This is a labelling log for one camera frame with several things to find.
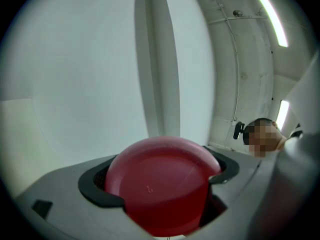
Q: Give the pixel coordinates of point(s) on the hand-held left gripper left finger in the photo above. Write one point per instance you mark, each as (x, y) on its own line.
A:
(75, 209)

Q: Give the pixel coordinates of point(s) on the ceiling light panel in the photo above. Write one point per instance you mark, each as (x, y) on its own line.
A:
(272, 19)
(283, 114)

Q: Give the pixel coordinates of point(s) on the pink spray bottle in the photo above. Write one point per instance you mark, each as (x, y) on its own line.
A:
(162, 184)

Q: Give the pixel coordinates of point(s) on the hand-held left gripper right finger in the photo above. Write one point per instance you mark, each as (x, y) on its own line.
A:
(235, 184)

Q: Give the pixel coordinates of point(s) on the black head-mounted camera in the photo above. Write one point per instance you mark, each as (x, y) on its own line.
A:
(238, 130)

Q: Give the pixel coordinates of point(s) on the person's head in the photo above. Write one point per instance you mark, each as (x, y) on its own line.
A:
(265, 139)

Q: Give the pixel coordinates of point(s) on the ceiling sensor dome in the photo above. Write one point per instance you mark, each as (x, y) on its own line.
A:
(237, 13)

